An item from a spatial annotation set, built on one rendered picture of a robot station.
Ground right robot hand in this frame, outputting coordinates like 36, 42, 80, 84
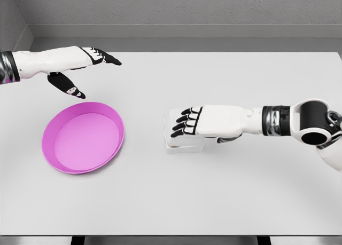
170, 104, 246, 145

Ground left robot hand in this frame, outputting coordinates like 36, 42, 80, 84
44, 45, 123, 100

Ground clear plastic egg box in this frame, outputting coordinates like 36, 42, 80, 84
163, 108, 206, 155

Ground pink round plate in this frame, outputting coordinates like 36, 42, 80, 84
41, 101, 126, 176

